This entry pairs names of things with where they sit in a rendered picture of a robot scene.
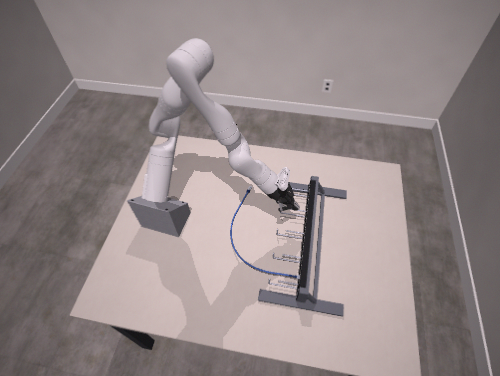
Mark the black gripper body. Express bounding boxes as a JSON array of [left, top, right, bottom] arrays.
[[266, 188, 289, 204]]

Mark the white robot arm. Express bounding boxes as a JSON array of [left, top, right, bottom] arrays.
[[142, 38, 290, 202]]

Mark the dark grey rack frame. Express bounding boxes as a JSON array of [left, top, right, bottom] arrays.
[[258, 176, 347, 317]]

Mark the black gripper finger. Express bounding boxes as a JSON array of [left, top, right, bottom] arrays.
[[285, 182, 300, 207], [278, 194, 300, 212]]

